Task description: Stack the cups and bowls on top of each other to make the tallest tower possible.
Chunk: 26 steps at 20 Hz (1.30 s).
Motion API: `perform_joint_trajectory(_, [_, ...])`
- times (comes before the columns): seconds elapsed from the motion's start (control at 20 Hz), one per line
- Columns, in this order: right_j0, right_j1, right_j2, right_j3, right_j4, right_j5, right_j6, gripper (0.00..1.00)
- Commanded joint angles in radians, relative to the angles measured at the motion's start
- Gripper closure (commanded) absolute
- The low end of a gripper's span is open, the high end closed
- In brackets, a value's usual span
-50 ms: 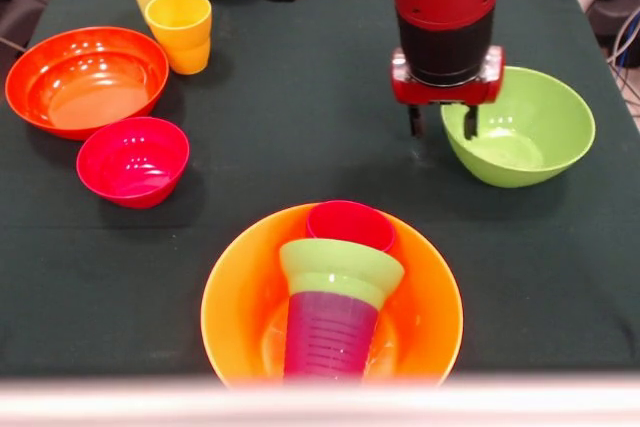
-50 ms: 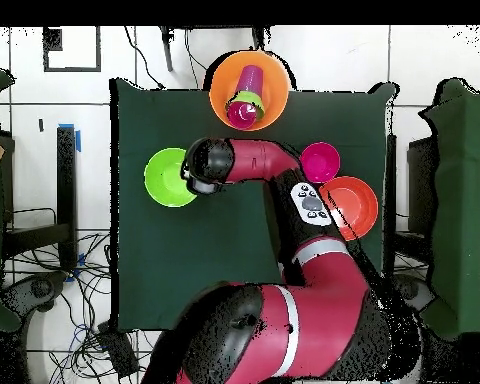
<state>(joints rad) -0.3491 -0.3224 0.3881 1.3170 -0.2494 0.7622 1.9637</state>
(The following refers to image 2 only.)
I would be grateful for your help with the large green bowl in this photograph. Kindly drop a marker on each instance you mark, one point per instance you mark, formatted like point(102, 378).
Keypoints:
point(164, 180)

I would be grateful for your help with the small pink bowl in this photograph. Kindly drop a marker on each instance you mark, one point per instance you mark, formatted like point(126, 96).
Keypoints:
point(322, 162)

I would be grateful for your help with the pink cup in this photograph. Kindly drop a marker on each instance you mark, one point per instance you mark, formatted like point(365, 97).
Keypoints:
point(242, 116)

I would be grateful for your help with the small green bowl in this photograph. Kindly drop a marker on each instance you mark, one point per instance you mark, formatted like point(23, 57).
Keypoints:
point(250, 97)

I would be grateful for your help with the large orange bowl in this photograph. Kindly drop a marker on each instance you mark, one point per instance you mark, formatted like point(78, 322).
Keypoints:
point(276, 92)

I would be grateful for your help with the purple cup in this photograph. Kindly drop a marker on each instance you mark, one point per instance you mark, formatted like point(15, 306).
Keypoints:
point(250, 79)

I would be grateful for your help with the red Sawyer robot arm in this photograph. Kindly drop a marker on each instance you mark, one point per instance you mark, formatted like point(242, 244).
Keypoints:
point(324, 304)

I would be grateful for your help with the dark green tablecloth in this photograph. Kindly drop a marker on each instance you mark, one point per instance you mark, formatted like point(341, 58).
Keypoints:
point(164, 240)

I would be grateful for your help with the wide red-orange bowl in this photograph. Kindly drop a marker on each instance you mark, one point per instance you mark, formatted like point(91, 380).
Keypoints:
point(356, 208)

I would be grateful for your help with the black metal stand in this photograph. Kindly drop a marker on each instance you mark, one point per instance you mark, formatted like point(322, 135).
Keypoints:
point(66, 180)

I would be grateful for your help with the black power strip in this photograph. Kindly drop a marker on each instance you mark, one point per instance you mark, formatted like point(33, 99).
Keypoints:
point(118, 352)

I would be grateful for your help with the black camera stand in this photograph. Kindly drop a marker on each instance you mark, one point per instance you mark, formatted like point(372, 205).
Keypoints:
point(168, 48)

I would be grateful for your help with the black square frame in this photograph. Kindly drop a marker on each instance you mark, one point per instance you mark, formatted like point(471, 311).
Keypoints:
point(52, 40)

